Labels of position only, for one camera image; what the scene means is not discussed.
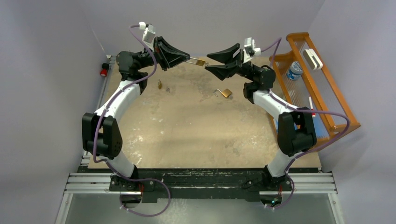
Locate aluminium frame rails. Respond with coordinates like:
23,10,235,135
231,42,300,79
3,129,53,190
56,63,342,224

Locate white eraser block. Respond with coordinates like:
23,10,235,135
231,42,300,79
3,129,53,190
303,49,323,70

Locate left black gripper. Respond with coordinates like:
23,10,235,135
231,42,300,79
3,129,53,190
137,37,190,72

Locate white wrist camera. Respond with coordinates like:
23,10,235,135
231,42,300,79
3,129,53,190
138,21,156,50
242,37,261,63

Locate purple cable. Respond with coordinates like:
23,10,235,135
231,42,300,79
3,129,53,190
260,37,351,211
92,24,172,217

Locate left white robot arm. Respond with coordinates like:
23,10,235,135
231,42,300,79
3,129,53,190
82,36,191,191

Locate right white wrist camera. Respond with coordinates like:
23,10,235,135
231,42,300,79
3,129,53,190
242,37,261,63

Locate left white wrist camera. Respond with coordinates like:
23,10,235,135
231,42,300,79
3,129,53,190
138,21,156,50

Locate blue notebook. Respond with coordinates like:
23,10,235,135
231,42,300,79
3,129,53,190
272,115,329,139

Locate red white marker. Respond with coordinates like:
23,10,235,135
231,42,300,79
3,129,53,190
308,96,316,118

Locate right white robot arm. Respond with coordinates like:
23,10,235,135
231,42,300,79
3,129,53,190
205,43,317,190

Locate red emergency button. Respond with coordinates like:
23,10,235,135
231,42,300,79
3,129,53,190
100,63,110,77

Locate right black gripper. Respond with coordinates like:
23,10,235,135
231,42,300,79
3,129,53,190
205,43,259,81

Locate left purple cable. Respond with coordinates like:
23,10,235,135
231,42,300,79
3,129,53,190
92,24,172,217

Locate orange wooden rack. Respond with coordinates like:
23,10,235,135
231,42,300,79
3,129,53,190
270,32,361,134

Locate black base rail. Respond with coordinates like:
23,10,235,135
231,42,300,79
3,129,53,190
77,165,319,205

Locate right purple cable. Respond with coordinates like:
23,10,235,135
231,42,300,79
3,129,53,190
260,37,351,211

